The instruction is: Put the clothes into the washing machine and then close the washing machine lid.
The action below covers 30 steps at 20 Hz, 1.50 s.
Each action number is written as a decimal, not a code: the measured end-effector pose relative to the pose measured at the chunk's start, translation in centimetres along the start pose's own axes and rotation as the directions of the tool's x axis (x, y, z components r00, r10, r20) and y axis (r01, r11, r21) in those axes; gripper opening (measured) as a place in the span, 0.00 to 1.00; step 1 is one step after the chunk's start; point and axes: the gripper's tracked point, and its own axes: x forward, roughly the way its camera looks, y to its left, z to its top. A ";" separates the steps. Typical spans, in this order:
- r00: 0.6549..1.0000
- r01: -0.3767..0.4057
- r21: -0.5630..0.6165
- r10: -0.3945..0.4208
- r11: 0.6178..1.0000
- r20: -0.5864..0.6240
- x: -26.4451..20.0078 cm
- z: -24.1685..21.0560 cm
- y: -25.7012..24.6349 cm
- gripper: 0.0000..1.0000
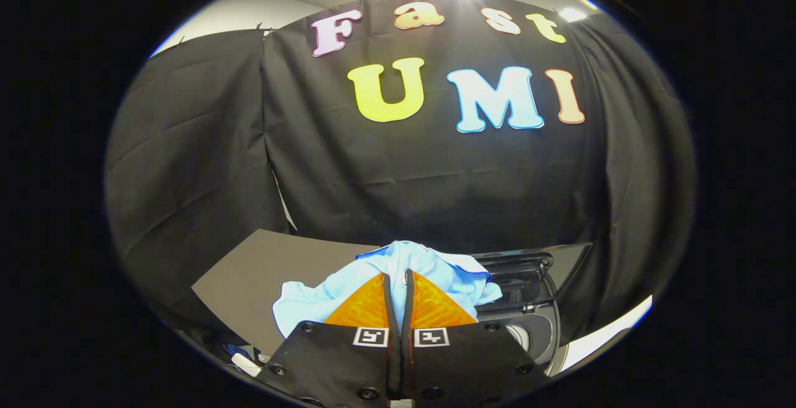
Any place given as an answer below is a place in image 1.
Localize grey washing machine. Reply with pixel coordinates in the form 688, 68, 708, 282
476, 270, 564, 376

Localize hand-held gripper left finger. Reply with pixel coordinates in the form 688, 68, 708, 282
255, 271, 403, 408

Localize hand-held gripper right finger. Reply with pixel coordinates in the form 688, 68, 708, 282
401, 269, 549, 408

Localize small white card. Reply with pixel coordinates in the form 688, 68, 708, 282
225, 345, 265, 378

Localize black backdrop cloth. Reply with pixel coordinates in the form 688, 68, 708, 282
104, 0, 696, 334

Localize white paper sheet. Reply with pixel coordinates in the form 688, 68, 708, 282
558, 295, 654, 375

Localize dark grey side cabinet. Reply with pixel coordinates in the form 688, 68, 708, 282
192, 229, 381, 359

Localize light blue polo shirt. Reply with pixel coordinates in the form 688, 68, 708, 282
272, 240, 503, 339

